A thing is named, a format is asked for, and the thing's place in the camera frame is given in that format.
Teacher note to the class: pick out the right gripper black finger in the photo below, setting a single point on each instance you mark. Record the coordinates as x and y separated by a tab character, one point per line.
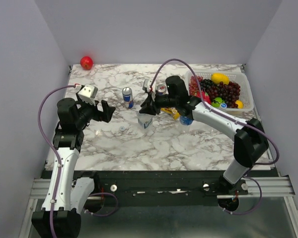
149	110
147	103

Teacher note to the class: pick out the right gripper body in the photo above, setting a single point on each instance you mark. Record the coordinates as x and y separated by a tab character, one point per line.
158	103

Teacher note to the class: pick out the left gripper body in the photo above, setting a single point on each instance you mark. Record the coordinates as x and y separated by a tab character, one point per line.
92	111

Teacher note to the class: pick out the small clear labelled bottle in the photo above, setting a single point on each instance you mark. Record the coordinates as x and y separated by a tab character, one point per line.
144	120

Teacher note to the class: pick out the blue label plastic bottle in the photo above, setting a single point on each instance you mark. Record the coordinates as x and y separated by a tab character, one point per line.
185	121

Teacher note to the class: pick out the blue bottle cap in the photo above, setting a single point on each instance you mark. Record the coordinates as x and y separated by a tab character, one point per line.
223	105

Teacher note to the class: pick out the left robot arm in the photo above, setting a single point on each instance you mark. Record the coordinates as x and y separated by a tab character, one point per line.
60	214

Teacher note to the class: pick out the right blue energy drink can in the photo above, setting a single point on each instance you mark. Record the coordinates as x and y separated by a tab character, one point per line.
161	89

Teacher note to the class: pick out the blue energy drink can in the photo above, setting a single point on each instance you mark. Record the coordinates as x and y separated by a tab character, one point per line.
128	97
161	89

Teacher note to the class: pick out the yellow snack packet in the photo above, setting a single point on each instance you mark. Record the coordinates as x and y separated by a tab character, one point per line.
171	111

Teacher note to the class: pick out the left blue energy drink can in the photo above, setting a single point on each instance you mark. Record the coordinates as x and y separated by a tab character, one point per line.
128	97

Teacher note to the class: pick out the red grape bunch left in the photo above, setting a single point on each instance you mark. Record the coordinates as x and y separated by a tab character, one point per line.
193	85

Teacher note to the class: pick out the red dragon fruit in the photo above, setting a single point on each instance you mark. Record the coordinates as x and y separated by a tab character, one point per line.
205	96

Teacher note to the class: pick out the red apple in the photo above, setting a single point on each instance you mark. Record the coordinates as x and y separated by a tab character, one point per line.
86	63

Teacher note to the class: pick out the black grape bunch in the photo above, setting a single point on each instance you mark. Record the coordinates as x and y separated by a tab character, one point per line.
208	86

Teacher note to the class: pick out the green toy fruit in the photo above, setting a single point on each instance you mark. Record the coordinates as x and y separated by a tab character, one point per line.
216	102

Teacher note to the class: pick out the yellow mango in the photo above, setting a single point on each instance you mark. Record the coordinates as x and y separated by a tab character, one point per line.
218	78

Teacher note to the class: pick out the dark red grape bunch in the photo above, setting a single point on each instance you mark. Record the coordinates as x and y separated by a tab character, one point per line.
229	93

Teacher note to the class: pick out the small yellow lemon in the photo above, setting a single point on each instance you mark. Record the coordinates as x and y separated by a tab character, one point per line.
239	104

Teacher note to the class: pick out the white plastic basket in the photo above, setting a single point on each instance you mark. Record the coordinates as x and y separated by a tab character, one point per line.
240	78

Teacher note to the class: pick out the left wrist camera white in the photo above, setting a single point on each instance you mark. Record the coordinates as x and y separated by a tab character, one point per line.
88	93

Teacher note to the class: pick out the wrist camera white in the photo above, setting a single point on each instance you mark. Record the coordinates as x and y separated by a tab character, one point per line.
147	86
88	93

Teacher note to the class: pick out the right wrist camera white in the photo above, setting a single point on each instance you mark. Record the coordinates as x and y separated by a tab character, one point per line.
147	86

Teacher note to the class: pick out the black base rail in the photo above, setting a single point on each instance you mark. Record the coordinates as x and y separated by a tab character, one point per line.
161	188

